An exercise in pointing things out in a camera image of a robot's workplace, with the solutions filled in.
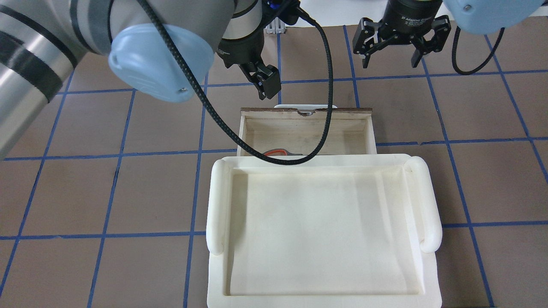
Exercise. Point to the wooden drawer with white handle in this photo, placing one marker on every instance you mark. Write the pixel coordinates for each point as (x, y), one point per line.
(298, 128)

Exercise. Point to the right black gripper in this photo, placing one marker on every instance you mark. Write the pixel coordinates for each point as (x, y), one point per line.
(406, 15)

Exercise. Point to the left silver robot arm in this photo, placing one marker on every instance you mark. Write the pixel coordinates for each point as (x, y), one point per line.
(43, 41)

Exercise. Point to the orange grey handled scissors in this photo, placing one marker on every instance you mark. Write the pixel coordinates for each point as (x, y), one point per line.
(280, 152)

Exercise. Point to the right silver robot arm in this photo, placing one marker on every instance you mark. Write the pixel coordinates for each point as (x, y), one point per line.
(482, 17)

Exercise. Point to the aluminium frame post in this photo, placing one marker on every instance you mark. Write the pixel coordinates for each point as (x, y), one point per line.
(276, 27)

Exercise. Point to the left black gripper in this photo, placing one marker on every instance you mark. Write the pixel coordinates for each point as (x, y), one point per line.
(242, 48)

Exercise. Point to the white foam tray box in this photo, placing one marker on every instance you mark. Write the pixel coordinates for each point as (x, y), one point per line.
(340, 231)

